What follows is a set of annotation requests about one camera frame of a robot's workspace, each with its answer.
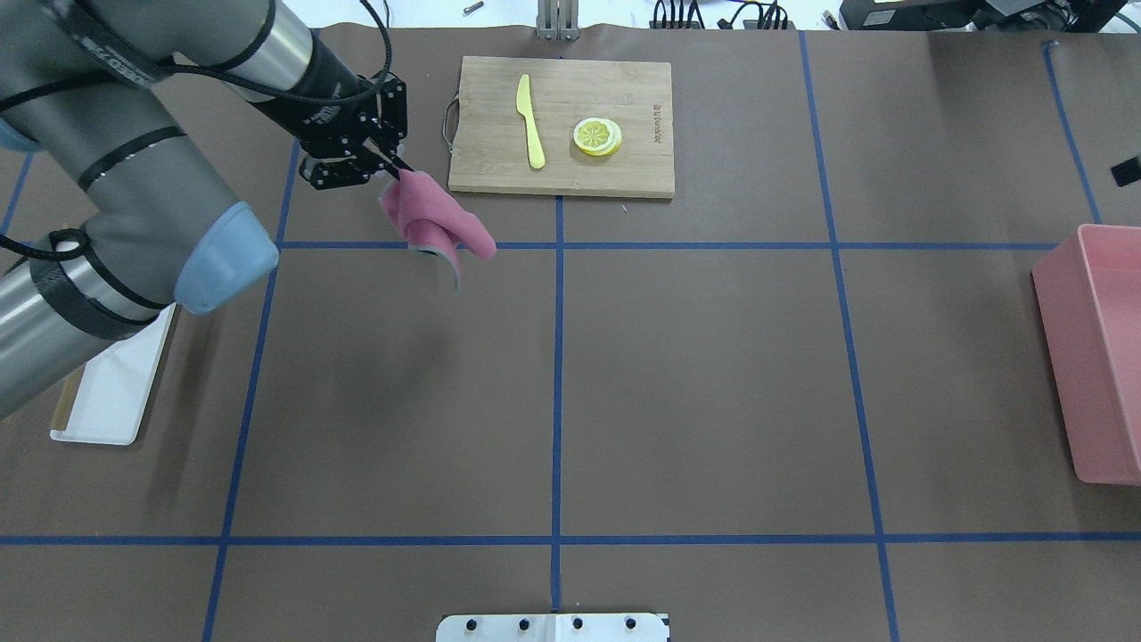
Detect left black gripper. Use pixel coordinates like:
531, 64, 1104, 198
298, 76, 412, 190

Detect pink and grey cloth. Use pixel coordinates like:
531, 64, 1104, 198
378, 169, 497, 290

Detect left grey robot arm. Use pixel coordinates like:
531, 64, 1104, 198
3, 1, 406, 417

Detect bamboo cutting board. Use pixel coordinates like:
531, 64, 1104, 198
448, 56, 675, 200

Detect pink plastic bin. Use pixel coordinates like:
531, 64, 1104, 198
1031, 224, 1140, 485

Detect yellow plastic knife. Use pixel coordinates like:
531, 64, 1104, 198
516, 73, 547, 170

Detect yellow lemon slice toy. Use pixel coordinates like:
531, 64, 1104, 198
573, 117, 623, 157

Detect white rectangular tray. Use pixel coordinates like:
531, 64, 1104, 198
49, 304, 176, 447

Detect inner wooden rack bar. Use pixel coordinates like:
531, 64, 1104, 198
49, 369, 83, 432

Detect aluminium frame post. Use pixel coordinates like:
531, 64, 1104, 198
537, 0, 581, 42

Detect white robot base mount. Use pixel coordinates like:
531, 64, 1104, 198
435, 613, 671, 641

